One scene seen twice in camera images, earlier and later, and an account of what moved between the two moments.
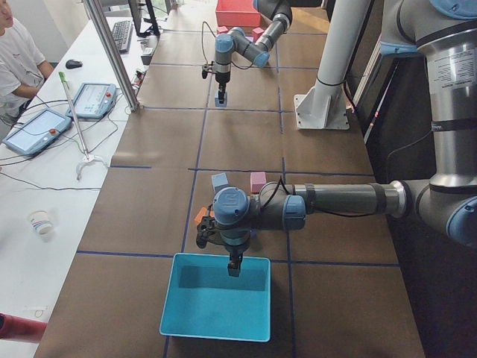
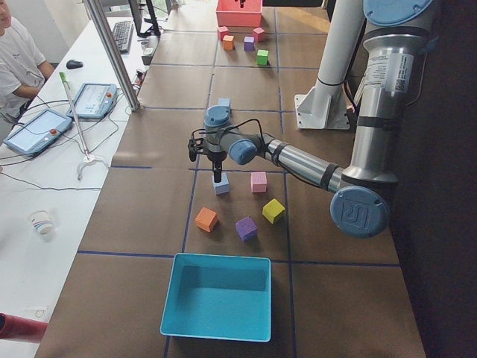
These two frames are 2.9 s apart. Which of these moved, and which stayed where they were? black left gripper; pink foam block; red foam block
Moved: black left gripper
Stayed: red foam block; pink foam block
